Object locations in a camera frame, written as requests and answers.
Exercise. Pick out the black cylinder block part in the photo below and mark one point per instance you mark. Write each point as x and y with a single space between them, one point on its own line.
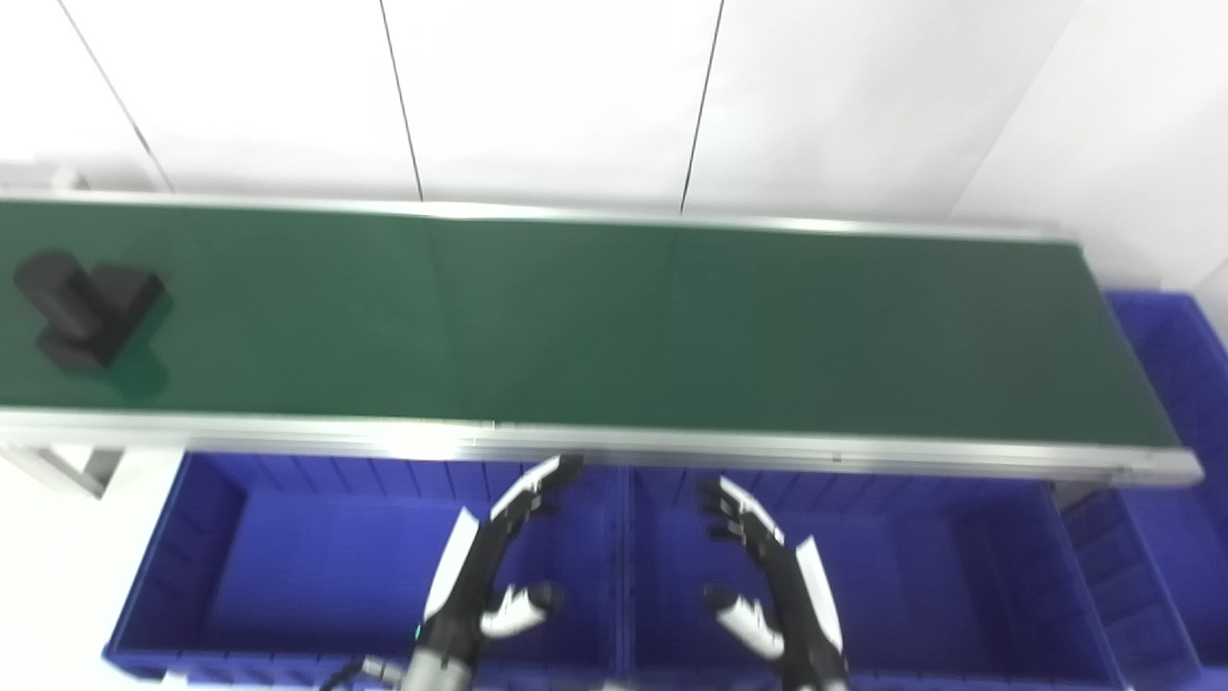
91 312

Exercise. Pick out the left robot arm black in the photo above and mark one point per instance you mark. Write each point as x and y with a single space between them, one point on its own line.
436 672

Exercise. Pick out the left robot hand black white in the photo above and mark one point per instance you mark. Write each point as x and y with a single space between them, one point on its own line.
470 576

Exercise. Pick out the blue plastic bin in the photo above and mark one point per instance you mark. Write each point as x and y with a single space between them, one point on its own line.
911 585
317 576
1166 537

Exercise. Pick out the green conveyor belt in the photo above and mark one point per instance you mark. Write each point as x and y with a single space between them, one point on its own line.
672 443
624 326

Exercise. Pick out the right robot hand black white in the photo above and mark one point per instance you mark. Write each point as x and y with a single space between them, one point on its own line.
801 605

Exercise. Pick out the aluminium conveyor leg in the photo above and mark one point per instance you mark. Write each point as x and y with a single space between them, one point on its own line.
82 468
1074 493

